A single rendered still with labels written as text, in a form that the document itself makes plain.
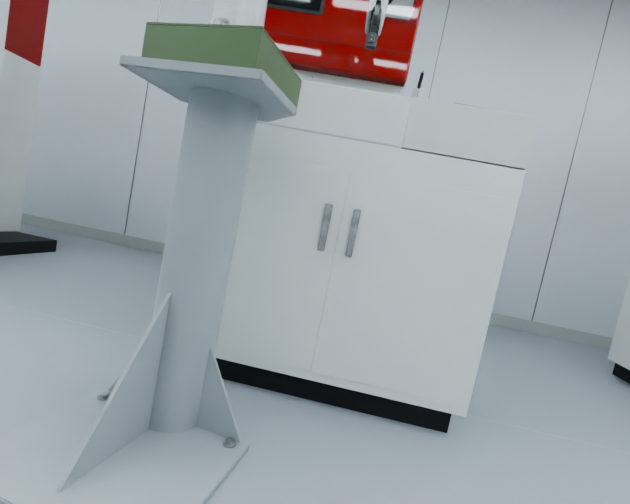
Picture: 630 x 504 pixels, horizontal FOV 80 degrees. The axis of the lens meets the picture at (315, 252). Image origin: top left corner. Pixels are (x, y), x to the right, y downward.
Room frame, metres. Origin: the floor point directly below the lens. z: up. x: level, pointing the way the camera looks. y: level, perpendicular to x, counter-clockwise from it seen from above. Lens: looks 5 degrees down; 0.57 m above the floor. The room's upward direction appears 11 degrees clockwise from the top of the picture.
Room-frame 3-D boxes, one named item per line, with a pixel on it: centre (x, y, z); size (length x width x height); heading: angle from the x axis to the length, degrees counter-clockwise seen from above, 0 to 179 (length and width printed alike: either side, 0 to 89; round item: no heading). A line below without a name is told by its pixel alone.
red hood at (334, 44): (2.10, 0.13, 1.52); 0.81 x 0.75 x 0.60; 85
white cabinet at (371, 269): (1.43, -0.08, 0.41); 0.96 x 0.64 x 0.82; 85
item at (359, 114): (1.19, 0.08, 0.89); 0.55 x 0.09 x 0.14; 85
